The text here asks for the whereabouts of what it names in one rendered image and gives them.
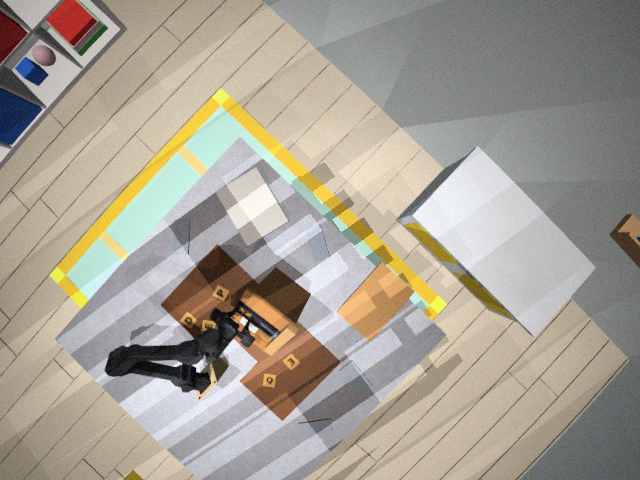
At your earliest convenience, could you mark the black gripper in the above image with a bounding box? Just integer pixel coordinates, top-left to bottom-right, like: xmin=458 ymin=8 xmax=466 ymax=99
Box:
xmin=210 ymin=306 xmax=256 ymax=348

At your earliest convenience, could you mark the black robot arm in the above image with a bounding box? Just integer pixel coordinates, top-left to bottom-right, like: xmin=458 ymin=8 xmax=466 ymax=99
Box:
xmin=104 ymin=318 xmax=240 ymax=394

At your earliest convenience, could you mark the white paper ticket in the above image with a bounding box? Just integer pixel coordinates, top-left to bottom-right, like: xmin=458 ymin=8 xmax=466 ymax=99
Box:
xmin=240 ymin=317 xmax=259 ymax=334

